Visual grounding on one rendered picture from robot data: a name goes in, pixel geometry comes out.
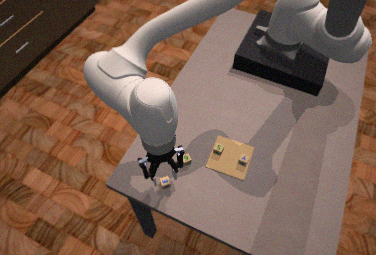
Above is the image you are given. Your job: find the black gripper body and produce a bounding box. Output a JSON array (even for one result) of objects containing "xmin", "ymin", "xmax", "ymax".
[{"xmin": 146, "ymin": 148, "xmax": 176, "ymax": 164}]

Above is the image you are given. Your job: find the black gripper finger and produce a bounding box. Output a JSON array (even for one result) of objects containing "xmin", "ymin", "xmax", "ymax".
[
  {"xmin": 138, "ymin": 156, "xmax": 160, "ymax": 186},
  {"xmin": 166, "ymin": 145, "xmax": 184, "ymax": 180}
]

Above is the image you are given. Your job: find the tan flat mat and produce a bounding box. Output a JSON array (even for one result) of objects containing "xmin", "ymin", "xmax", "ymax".
[{"xmin": 206, "ymin": 135, "xmax": 254, "ymax": 181}]

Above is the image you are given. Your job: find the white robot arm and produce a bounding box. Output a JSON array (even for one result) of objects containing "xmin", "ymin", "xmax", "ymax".
[{"xmin": 83, "ymin": 0, "xmax": 372, "ymax": 155}]

